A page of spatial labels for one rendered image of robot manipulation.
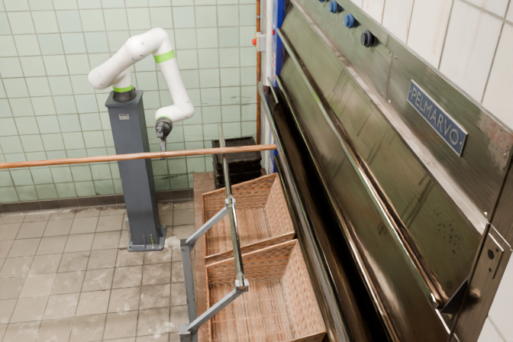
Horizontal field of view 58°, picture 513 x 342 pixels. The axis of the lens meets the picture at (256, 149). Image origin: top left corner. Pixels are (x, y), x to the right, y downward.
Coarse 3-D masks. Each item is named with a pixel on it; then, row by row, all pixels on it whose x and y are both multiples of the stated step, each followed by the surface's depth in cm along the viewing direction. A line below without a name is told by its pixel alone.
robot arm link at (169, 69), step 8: (160, 64) 257; (168, 64) 257; (176, 64) 261; (168, 72) 259; (176, 72) 261; (168, 80) 261; (176, 80) 261; (176, 88) 263; (184, 88) 266; (176, 96) 264; (184, 96) 265; (176, 104) 266; (184, 104) 266; (192, 104) 271; (176, 112) 267; (184, 112) 267; (192, 112) 269
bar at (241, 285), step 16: (224, 144) 248; (224, 160) 234; (224, 176) 222; (224, 208) 208; (208, 224) 210; (192, 240) 214; (240, 256) 177; (240, 272) 169; (192, 288) 229; (240, 288) 164; (192, 304) 235; (224, 304) 169; (192, 320) 241; (192, 336) 177
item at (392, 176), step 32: (288, 32) 226; (320, 64) 177; (320, 96) 168; (352, 96) 146; (352, 128) 141; (384, 128) 124; (352, 160) 132; (384, 160) 120; (416, 160) 108; (384, 192) 117; (416, 192) 105; (416, 224) 102; (448, 224) 93; (416, 256) 100; (448, 256) 91; (448, 288) 89
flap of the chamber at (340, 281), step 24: (288, 120) 222; (288, 144) 201; (312, 168) 187; (312, 192) 172; (312, 216) 159; (336, 240) 150; (336, 264) 140; (360, 288) 134; (360, 312) 126; (360, 336) 119; (384, 336) 120
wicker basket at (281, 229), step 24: (216, 192) 283; (240, 192) 286; (264, 192) 288; (240, 216) 288; (264, 216) 288; (288, 216) 248; (240, 240) 268; (264, 240) 236; (288, 240) 239; (264, 264) 245
